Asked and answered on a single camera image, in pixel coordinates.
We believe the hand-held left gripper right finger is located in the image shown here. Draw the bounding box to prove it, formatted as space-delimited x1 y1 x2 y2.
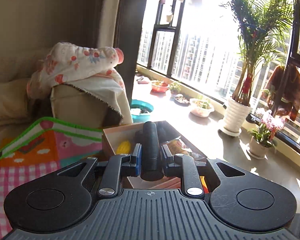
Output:
161 145 247 198

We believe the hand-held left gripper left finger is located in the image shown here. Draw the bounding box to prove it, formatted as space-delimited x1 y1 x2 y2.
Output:
56 144 142 198

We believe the black cylinder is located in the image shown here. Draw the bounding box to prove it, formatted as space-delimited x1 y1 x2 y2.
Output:
140 121 164 182

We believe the yellow toy corn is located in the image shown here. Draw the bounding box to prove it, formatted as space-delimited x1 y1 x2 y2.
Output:
116 141 132 155

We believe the packaged bread bun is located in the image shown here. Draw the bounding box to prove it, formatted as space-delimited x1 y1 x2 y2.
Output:
165 136 198 156

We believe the pink cardboard box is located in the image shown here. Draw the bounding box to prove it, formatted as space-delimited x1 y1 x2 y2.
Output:
102 120 210 193

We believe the blue basin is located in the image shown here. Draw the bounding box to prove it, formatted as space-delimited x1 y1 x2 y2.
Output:
130 99 154 123

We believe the small orange toy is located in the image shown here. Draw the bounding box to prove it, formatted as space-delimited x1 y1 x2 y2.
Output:
199 176 209 193

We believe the dark shallow dish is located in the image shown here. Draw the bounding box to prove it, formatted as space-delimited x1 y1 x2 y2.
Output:
174 94 191 106

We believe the white planter bowl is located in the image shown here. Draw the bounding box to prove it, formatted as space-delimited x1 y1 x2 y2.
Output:
189 98 215 117

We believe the red basin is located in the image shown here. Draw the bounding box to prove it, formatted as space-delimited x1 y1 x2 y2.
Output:
151 80 170 93

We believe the small potted plant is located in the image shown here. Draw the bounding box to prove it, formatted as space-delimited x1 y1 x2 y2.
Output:
169 81 182 95

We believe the beige fringed towel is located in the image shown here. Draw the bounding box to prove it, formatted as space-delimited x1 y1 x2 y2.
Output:
52 74 133 125

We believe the palm plant in white pot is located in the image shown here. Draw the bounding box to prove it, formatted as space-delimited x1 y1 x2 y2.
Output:
219 0 298 137

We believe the beige sofa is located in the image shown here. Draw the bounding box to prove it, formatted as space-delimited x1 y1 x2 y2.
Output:
0 45 123 160

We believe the pink orchid in pot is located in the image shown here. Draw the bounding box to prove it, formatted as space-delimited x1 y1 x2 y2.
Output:
247 107 285 160

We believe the colourful play mat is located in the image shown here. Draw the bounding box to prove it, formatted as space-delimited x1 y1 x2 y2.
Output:
0 116 103 240

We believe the floral quilt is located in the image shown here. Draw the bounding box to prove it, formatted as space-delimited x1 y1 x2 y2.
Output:
26 42 125 100

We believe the dark curtain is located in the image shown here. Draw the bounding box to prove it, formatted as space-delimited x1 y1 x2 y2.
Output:
114 0 150 90

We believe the brown hanging garment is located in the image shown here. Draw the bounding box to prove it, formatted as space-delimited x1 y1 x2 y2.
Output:
261 65 300 122

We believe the beige blanket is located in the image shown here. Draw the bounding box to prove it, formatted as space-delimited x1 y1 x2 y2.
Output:
0 77 33 128

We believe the black window frame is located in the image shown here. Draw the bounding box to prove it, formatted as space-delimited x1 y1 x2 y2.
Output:
137 0 300 153

